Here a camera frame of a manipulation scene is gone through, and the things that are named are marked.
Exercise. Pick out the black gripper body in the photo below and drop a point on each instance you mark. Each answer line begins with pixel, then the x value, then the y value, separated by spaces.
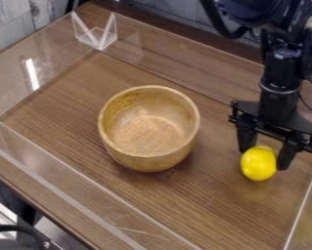
pixel 292 130

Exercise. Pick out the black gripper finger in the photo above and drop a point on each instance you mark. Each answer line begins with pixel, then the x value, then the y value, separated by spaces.
pixel 247 138
pixel 285 155

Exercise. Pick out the yellow lemon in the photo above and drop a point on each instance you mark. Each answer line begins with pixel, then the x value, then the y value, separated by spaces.
pixel 259 163

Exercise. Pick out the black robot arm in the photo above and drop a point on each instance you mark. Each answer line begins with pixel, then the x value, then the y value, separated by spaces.
pixel 284 23

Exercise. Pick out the brown wooden bowl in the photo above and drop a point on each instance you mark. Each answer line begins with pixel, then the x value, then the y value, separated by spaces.
pixel 147 126

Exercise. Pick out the clear acrylic tray wall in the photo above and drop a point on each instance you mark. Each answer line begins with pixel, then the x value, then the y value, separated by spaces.
pixel 198 206

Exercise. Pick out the black metal table mount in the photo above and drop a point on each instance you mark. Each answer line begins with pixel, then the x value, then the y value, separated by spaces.
pixel 47 232

